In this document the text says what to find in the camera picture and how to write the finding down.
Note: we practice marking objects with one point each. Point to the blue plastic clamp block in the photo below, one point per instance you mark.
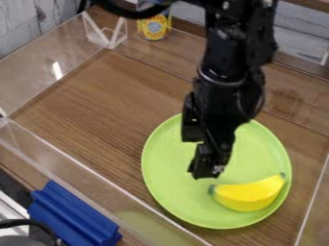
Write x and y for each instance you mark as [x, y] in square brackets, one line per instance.
[77, 223]

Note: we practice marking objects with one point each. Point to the clear acrylic triangular bracket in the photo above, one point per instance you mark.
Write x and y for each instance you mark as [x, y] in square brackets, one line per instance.
[105, 37]

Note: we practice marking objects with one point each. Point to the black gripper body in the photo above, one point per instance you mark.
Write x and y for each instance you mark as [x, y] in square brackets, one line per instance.
[227, 104]

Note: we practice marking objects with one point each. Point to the clear acrylic enclosure wall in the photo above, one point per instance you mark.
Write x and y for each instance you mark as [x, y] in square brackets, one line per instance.
[37, 162]

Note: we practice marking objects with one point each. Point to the yellow blue labelled can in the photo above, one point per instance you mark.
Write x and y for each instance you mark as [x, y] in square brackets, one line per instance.
[155, 27]

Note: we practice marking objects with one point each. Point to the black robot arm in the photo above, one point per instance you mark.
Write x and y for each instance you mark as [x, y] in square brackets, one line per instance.
[239, 37]

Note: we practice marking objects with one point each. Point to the green plate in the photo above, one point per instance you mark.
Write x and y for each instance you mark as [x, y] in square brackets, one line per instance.
[258, 158]

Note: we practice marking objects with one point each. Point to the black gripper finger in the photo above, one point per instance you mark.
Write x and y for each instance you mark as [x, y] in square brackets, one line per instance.
[190, 126]
[210, 160]

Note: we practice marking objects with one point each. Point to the yellow toy banana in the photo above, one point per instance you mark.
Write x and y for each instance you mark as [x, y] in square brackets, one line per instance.
[251, 196]

